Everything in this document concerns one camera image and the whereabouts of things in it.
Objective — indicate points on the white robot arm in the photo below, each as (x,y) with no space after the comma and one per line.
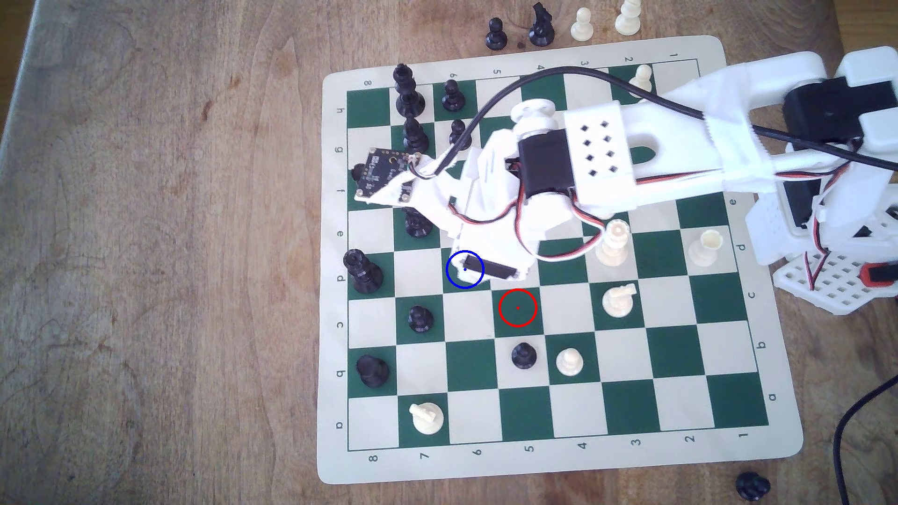
(673,140)

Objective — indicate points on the white cloth tape wrap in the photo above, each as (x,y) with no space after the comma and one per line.
(736,151)

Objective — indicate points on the red black base clamp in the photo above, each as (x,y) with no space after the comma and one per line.
(885,275)

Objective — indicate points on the white chess queen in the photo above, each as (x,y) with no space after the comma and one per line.
(615,244)

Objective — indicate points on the black chess pawn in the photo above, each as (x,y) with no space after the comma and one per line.
(419,224)
(496,33)
(458,133)
(453,97)
(420,320)
(524,355)

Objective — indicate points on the white chess pawn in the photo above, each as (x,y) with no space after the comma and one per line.
(581,26)
(462,273)
(640,77)
(569,362)

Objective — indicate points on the green white chess mat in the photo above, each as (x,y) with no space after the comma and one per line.
(631,421)

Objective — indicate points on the black chess rook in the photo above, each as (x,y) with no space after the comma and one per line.
(372,370)
(356,172)

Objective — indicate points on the black camera circuit board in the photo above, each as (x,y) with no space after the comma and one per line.
(379,168)

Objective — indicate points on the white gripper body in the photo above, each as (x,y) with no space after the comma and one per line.
(493,270)

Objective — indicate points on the white chess knight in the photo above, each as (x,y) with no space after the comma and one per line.
(620,301)
(426,418)

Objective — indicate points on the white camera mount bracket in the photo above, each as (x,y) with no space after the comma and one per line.
(435,196)

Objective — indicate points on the black chess knight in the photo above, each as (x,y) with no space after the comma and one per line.
(541,26)
(753,486)

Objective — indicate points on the black chess king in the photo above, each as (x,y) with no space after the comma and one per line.
(409,95)

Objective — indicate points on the black chess bishop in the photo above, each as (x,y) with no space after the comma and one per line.
(415,135)

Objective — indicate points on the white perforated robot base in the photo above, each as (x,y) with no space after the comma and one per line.
(835,284)

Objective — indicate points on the white chess rook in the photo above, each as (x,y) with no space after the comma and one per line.
(705,249)

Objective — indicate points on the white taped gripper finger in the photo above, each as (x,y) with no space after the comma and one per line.
(459,257)

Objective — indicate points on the white chess bishop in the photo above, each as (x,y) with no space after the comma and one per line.
(628,19)

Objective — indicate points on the black chess queen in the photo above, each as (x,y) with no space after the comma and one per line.
(363,272)

